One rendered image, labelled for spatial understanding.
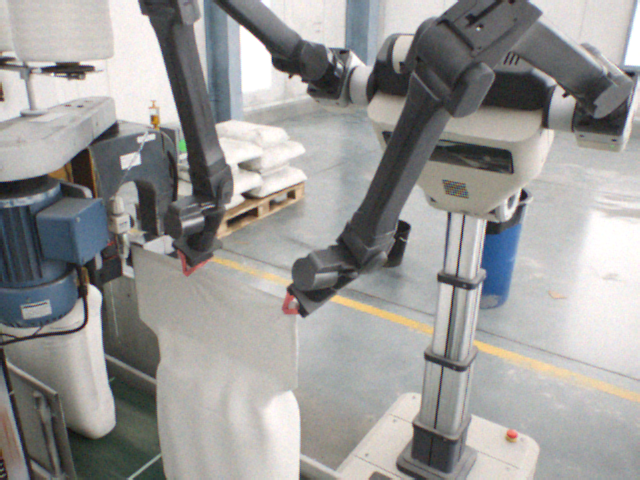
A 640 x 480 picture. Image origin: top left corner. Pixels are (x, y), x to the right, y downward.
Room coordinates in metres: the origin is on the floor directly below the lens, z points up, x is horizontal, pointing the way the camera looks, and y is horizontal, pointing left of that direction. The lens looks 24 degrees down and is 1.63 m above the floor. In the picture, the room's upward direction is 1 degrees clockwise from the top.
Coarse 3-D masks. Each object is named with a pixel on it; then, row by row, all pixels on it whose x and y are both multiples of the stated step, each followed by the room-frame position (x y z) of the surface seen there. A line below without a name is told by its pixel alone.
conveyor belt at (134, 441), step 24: (0, 336) 1.92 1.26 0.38; (120, 384) 1.63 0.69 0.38; (120, 408) 1.51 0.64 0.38; (144, 408) 1.51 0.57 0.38; (72, 432) 1.39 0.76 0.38; (120, 432) 1.39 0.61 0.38; (144, 432) 1.40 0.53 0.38; (72, 456) 1.29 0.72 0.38; (96, 456) 1.29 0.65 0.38; (120, 456) 1.29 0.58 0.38; (144, 456) 1.29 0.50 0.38
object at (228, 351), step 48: (144, 288) 1.24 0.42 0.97; (192, 288) 1.15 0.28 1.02; (240, 288) 1.06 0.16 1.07; (192, 336) 1.16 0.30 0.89; (240, 336) 1.06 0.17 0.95; (288, 336) 0.99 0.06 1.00; (192, 384) 1.09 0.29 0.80; (240, 384) 1.03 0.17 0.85; (288, 384) 0.99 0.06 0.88; (192, 432) 1.07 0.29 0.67; (240, 432) 0.99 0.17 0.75; (288, 432) 1.02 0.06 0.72
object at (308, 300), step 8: (288, 288) 0.93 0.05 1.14; (296, 288) 0.93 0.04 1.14; (328, 288) 0.92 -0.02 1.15; (296, 296) 0.92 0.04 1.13; (304, 296) 0.93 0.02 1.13; (312, 296) 0.93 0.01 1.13; (320, 296) 0.92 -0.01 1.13; (328, 296) 0.93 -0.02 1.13; (304, 304) 0.91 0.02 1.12; (312, 304) 0.93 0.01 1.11; (320, 304) 0.94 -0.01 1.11; (304, 312) 0.91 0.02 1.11
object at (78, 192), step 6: (60, 180) 1.02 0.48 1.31; (60, 186) 1.00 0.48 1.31; (66, 186) 0.99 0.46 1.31; (72, 186) 0.98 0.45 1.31; (78, 186) 0.98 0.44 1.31; (66, 192) 0.99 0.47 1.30; (72, 192) 0.98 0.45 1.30; (78, 192) 0.97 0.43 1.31; (84, 192) 0.96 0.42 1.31; (90, 192) 0.97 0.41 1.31; (72, 198) 0.98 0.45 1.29; (78, 198) 0.97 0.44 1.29; (84, 198) 0.97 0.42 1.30; (90, 198) 0.97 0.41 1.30; (96, 258) 0.96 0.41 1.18; (84, 264) 0.98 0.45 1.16; (90, 264) 0.97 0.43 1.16; (96, 264) 0.96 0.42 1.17
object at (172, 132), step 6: (162, 126) 1.44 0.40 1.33; (174, 126) 1.44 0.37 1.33; (180, 126) 1.44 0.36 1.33; (168, 132) 1.42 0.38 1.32; (174, 132) 1.41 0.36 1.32; (180, 132) 1.42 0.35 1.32; (174, 138) 1.41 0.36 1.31; (180, 138) 1.42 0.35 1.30; (174, 144) 1.41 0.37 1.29; (180, 150) 1.42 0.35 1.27
